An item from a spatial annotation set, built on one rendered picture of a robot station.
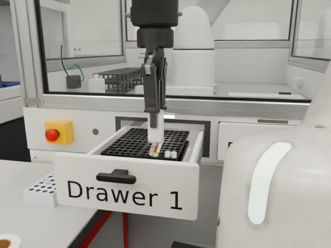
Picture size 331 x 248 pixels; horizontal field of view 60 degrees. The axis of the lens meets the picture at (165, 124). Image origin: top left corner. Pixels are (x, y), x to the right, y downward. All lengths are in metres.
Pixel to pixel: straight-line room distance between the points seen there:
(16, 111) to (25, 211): 0.85
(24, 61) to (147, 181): 0.63
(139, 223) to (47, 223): 0.39
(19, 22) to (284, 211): 0.93
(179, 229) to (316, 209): 0.78
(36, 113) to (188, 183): 0.65
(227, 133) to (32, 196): 0.53
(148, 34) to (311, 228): 0.43
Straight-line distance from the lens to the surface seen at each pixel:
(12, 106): 1.54
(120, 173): 0.54
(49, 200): 0.76
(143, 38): 0.58
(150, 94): 0.56
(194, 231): 1.00
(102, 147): 0.75
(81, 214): 0.72
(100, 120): 0.92
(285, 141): 0.28
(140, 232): 1.04
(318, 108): 0.41
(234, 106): 0.82
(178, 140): 0.75
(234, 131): 0.82
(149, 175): 0.54
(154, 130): 0.61
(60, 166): 0.61
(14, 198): 0.85
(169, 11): 0.57
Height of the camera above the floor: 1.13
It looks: 15 degrees down
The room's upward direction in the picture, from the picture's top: straight up
